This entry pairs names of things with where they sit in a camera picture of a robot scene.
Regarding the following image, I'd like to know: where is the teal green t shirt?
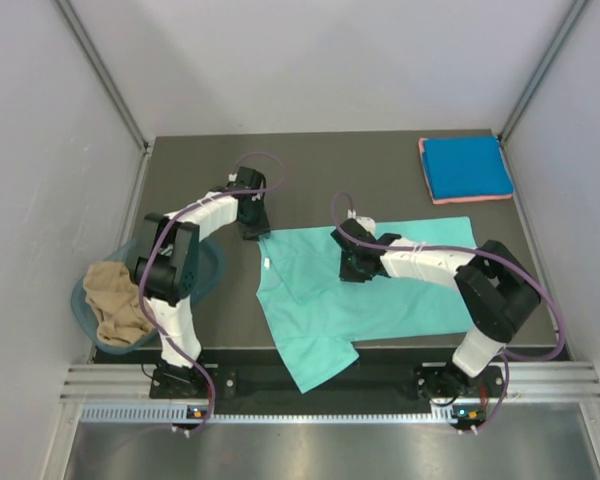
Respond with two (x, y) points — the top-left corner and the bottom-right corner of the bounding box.
(257, 227), (472, 393)

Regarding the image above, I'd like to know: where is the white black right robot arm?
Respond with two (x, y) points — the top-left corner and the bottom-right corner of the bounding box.
(331, 217), (541, 396)

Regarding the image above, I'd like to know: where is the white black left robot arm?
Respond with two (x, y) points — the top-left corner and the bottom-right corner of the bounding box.
(127, 167), (270, 397)

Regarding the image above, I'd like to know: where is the folded pink t shirt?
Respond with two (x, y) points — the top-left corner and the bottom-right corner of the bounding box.
(418, 136), (514, 206)

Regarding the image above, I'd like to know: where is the crumpled beige t shirt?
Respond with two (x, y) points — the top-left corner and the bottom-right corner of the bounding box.
(83, 261), (155, 347)

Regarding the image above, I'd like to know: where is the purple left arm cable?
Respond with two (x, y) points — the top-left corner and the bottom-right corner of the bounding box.
(137, 152), (286, 434)

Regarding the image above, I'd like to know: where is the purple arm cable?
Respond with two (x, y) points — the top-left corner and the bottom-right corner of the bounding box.
(329, 190), (569, 431)
(137, 152), (286, 434)

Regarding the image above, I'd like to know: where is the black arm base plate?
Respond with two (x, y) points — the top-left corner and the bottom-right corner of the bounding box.
(148, 349), (507, 406)

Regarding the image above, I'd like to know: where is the grey slotted cable duct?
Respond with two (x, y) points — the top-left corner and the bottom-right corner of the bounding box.
(80, 404), (480, 426)

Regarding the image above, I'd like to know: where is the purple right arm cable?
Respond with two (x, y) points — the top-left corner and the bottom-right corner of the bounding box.
(329, 190), (569, 431)

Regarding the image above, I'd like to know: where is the aluminium frame rail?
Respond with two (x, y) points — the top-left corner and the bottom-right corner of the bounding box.
(60, 362), (600, 403)

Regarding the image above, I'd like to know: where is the left aluminium corner post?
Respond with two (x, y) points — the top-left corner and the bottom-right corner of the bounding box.
(51, 0), (149, 152)

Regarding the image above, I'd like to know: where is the aluminium corner post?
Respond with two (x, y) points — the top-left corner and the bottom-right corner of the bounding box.
(497, 0), (594, 144)
(51, 0), (149, 152)

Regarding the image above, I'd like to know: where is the right aluminium corner post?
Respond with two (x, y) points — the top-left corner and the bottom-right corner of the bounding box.
(497, 0), (594, 144)

